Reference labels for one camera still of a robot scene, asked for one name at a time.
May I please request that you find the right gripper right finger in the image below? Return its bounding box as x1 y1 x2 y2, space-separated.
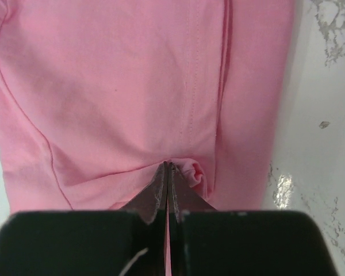
167 162 216 223

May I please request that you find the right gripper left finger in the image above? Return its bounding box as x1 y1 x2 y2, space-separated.
120 162 167 224

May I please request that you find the pink t-shirt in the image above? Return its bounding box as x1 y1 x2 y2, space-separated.
0 1 296 275

